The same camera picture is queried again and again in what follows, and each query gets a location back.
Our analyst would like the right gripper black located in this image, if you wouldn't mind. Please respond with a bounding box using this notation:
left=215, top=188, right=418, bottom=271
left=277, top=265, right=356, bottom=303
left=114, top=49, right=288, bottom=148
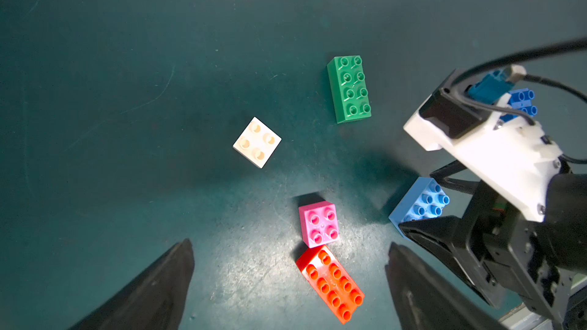
left=399, top=160, right=586, bottom=328

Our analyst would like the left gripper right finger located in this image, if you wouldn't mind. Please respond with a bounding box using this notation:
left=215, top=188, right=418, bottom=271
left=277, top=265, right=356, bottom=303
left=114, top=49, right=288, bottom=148
left=385, top=242, right=504, bottom=329

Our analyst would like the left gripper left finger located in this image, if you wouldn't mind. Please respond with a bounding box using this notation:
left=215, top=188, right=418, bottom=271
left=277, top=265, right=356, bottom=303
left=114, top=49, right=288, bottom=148
left=71, top=238, right=194, bottom=329

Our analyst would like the light blue long lego brick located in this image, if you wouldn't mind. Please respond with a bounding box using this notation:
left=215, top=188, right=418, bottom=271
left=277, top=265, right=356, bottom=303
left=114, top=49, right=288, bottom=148
left=389, top=177, right=450, bottom=238

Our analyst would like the red long lego brick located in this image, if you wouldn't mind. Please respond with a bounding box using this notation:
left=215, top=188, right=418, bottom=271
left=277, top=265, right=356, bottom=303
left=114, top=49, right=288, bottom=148
left=296, top=244, right=365, bottom=324

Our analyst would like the blue square lego brick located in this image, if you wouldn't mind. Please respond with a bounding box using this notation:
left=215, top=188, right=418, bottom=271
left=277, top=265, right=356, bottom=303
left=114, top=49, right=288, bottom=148
left=508, top=88, right=538, bottom=117

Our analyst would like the pink square lego brick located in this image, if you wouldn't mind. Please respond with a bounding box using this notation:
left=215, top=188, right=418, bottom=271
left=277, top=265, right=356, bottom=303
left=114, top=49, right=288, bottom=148
left=299, top=201, right=340, bottom=248

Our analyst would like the cream square lego brick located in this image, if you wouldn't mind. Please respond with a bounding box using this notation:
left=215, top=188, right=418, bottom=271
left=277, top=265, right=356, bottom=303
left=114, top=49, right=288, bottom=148
left=233, top=117, right=281, bottom=169

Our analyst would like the green long lego brick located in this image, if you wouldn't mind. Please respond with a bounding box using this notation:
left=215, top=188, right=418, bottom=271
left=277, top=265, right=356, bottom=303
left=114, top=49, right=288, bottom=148
left=327, top=55, right=371, bottom=124

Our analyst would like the green table mat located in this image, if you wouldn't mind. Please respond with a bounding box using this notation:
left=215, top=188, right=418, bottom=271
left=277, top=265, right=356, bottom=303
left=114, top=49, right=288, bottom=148
left=1, top=0, right=586, bottom=329

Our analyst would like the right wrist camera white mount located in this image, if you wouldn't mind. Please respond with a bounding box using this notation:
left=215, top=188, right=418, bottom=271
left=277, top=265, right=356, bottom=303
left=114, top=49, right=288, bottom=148
left=402, top=65, right=572, bottom=223

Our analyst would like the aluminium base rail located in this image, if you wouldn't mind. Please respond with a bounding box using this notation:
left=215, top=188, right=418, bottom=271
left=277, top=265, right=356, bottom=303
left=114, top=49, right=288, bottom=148
left=499, top=304, right=553, bottom=330

